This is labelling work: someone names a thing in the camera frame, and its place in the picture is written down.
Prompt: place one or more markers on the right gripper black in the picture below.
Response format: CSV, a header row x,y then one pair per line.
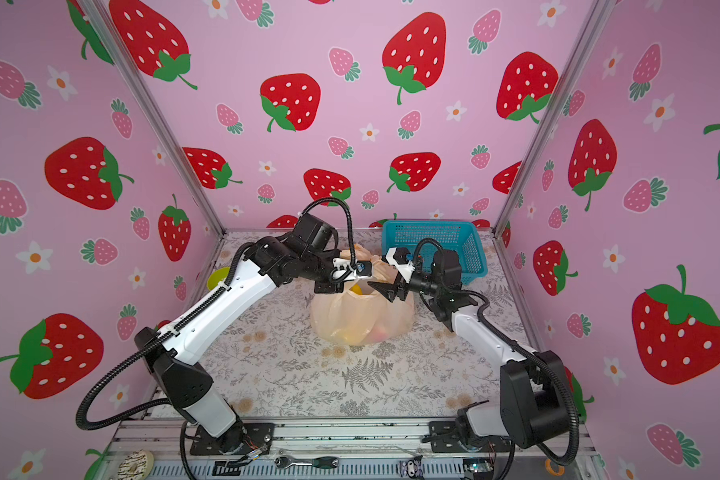
x,y
390,291

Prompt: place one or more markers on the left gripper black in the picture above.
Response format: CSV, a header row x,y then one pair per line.
x,y
332,288

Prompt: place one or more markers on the banana print plastic bag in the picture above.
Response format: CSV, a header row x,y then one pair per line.
x,y
352,320

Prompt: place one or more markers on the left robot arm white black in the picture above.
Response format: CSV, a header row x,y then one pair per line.
x,y
172,353

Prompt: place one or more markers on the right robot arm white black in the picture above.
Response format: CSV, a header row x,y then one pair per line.
x,y
536,407

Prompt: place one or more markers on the teal plastic basket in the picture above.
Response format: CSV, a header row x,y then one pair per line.
x,y
459,236

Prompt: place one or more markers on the small cartoon figure sticker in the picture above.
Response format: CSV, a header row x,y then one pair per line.
x,y
411,468

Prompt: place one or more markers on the green circuit board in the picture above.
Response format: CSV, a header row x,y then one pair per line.
x,y
478,469

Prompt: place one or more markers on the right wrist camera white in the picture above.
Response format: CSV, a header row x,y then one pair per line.
x,y
401,259

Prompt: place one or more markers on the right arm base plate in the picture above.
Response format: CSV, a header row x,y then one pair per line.
x,y
449,436

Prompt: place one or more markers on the aluminium rail frame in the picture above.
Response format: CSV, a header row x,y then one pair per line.
x,y
368,448

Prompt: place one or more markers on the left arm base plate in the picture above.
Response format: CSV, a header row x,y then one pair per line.
x,y
240,440

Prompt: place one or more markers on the ratchet wrench green handle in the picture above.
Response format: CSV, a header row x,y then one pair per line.
x,y
324,462

